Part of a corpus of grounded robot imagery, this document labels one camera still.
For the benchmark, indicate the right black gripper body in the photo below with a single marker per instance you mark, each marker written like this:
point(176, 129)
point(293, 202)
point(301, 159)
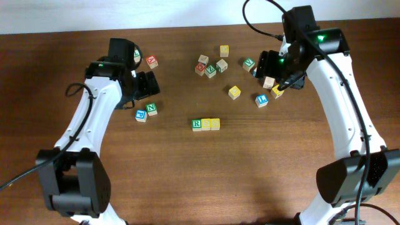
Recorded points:
point(279, 68)

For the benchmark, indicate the blue U side block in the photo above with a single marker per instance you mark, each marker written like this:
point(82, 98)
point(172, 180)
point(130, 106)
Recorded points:
point(254, 72)

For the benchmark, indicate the red 7 wooden block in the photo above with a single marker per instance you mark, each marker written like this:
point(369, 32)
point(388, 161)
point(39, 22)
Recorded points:
point(152, 61)

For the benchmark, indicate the green R wooden block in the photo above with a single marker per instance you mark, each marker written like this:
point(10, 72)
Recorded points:
point(196, 125)

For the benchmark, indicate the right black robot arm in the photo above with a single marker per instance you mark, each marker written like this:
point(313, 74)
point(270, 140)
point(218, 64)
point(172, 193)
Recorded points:
point(363, 165)

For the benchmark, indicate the green Z wooden block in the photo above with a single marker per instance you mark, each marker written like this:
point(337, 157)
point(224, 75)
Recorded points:
point(210, 71)

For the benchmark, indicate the yellow S wooden block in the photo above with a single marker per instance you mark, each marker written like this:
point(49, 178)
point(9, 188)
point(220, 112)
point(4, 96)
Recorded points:
point(205, 124)

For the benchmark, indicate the plain butterfly block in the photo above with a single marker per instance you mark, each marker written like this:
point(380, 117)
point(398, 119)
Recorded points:
point(268, 82)

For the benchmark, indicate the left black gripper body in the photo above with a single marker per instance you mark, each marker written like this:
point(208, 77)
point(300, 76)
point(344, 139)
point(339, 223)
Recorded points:
point(145, 87)

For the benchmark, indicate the blue I wooden block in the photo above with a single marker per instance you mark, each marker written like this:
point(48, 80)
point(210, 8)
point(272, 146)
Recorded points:
point(261, 100)

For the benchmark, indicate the green J side block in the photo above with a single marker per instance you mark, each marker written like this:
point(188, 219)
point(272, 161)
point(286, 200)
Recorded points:
point(221, 65)

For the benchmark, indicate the red Q wooden block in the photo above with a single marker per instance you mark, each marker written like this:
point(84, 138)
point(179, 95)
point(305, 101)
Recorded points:
point(200, 68)

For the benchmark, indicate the blue P wooden block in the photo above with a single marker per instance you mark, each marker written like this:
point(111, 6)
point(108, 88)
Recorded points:
point(141, 116)

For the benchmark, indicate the plain block behind Q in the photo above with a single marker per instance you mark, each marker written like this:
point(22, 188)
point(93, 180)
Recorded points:
point(203, 59)

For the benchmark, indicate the green L wooden block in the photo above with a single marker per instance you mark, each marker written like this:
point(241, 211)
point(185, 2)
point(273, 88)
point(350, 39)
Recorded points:
point(137, 56)

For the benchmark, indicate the green V wooden block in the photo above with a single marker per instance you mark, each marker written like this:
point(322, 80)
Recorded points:
point(248, 64)

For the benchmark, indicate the yellow far wooden block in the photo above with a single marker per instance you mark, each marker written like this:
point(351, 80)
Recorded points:
point(224, 51)

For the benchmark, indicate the green N wooden block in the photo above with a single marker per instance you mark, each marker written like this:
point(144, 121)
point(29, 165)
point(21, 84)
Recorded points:
point(151, 109)

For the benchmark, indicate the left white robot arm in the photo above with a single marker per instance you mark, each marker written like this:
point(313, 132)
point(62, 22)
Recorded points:
point(73, 180)

